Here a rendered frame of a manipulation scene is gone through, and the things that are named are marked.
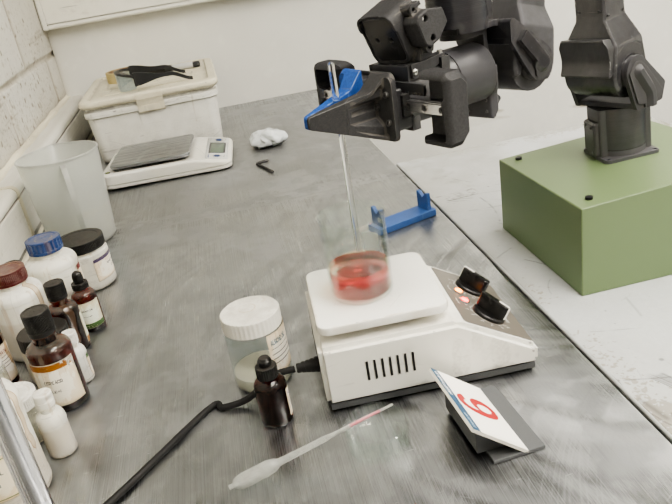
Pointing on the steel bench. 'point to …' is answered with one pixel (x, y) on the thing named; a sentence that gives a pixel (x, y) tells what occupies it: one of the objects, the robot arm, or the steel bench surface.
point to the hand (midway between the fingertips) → (339, 113)
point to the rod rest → (411, 213)
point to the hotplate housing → (411, 356)
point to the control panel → (476, 303)
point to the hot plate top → (386, 312)
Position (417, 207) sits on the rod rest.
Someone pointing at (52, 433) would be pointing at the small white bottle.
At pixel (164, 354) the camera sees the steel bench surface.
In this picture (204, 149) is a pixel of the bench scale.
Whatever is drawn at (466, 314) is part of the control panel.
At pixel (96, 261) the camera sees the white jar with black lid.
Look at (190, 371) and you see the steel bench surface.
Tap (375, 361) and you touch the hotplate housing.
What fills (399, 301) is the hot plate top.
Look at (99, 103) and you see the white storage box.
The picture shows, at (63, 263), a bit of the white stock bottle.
